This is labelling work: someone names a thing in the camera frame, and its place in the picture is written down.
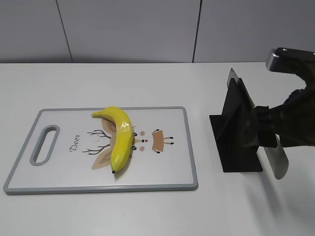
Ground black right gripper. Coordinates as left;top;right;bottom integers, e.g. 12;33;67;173
253;65;315;147

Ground steel kitchen knife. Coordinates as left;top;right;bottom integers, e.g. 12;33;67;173
227;68;289;180

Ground yellow plastic banana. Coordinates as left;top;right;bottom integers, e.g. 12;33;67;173
92;106;133;174

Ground black knife stand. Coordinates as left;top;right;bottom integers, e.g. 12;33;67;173
209;76;263;173

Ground white grey deer cutting board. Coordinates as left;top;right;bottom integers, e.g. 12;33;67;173
3;107;198;195

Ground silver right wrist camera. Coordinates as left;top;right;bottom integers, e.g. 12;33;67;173
265;47;315;74

